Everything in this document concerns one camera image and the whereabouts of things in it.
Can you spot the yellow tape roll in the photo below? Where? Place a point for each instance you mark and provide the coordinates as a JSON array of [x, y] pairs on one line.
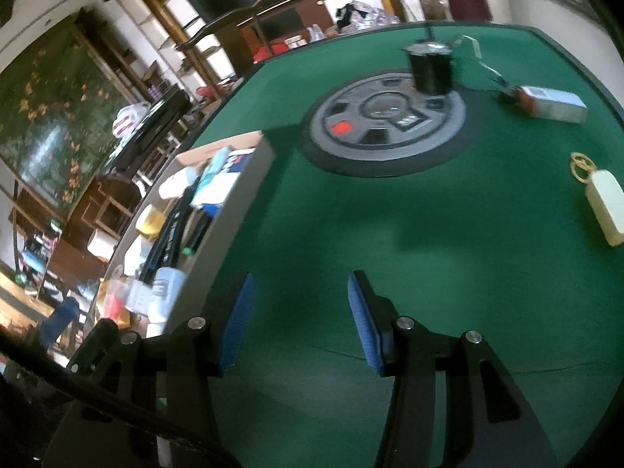
[[150, 221]]

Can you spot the teal tissue pack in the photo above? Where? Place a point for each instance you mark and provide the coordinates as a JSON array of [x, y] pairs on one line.
[[214, 167]]

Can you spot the black marker green cap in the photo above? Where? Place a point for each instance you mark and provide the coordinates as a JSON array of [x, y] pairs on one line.
[[197, 235]]

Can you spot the black marker purple cap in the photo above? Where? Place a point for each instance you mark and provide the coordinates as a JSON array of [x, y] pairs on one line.
[[165, 240]]

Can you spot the round grey table centre panel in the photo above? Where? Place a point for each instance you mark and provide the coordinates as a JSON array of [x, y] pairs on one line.
[[381, 126]]

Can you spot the blue white small carton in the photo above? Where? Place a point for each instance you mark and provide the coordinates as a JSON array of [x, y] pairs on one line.
[[222, 184]]

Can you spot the floral wall painting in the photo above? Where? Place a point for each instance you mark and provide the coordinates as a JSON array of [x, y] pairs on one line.
[[57, 111]]

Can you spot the grey barcode medicine box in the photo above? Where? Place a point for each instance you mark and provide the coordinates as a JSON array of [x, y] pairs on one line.
[[166, 288]]

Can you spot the brown cardboard box tray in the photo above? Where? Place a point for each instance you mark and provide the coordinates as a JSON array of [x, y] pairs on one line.
[[233, 196]]

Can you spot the red white small box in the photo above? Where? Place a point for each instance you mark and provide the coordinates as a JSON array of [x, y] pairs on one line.
[[551, 104]]

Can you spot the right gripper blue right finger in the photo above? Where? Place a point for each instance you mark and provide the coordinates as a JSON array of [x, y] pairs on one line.
[[375, 318]]

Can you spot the white plastic bag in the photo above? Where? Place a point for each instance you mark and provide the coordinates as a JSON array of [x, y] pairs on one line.
[[128, 118]]

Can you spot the pile of clothes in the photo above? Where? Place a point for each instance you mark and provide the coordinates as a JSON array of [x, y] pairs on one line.
[[357, 17]]

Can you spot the black glass side table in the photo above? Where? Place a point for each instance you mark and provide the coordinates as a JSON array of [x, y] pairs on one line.
[[133, 150]]

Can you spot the black cylindrical motor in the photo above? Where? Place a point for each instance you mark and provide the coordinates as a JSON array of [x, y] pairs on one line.
[[430, 62]]

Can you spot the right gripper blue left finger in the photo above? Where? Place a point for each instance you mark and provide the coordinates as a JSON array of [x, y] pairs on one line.
[[227, 310]]

